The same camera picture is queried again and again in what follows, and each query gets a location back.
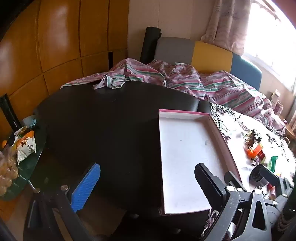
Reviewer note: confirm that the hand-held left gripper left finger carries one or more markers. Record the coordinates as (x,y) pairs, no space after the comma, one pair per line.
(85,187)

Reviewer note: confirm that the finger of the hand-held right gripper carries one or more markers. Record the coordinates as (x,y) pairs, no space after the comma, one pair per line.
(269,177)

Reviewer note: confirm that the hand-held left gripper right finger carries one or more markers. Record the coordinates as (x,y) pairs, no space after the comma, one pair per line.
(209,183)

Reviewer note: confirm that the green plastic mould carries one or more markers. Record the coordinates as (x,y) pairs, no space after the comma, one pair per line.
(273,163)

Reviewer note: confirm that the red shiny toy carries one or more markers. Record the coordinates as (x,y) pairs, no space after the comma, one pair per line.
(261,154)

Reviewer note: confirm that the orange plastic toy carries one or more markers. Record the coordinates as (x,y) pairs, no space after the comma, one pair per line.
(251,151)

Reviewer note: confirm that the pink-edged white box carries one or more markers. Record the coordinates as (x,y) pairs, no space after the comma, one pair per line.
(185,162)

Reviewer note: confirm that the red tube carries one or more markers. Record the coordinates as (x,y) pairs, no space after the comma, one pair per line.
(272,190)

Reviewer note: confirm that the dark toy figure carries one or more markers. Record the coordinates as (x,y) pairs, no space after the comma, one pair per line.
(252,137)

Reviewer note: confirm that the wooden desk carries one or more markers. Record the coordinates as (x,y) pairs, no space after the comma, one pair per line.
(290,130)

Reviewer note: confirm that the green glass side table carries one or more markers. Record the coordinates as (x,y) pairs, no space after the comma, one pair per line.
(25,183)

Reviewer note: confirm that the white embroidered floral tablecloth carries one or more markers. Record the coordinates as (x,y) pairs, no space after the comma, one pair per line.
(235,125)

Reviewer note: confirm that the white and orange snack packet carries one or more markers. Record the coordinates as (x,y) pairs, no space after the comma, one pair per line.
(25,148)

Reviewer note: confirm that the bag of yellow rolls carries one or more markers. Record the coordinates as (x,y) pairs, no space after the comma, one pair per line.
(8,172)

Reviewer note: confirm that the white carton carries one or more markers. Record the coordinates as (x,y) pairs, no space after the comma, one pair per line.
(276,97)

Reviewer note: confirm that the teal container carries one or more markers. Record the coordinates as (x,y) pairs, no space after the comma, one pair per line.
(30,122)

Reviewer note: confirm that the black tall box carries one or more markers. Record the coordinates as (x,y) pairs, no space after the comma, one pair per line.
(9,113)

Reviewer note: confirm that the pink striped bed sheet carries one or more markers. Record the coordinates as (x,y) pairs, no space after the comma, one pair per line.
(185,78)

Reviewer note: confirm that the blue cushion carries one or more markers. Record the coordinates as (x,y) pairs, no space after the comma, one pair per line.
(245,67)

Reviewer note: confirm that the yellow cushion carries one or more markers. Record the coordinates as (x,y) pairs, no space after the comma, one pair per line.
(212,58)

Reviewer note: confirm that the window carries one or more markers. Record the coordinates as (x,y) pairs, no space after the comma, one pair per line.
(270,46)

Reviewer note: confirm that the grey cushion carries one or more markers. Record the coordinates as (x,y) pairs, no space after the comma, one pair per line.
(175,48)

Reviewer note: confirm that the black rolled mat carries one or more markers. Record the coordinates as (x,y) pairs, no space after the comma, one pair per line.
(149,41)

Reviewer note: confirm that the wooden wardrobe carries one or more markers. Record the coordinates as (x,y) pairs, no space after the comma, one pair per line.
(57,34)

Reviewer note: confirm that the beige patterned curtain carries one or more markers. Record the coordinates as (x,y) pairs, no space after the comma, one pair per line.
(226,23)

